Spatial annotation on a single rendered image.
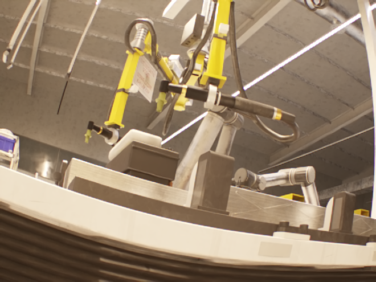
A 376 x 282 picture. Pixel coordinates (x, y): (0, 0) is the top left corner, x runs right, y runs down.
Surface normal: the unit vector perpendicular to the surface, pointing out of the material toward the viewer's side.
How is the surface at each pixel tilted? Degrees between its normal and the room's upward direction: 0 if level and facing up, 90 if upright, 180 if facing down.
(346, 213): 90
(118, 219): 90
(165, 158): 90
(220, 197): 90
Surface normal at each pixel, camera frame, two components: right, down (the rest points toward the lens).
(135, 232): 0.38, -0.22
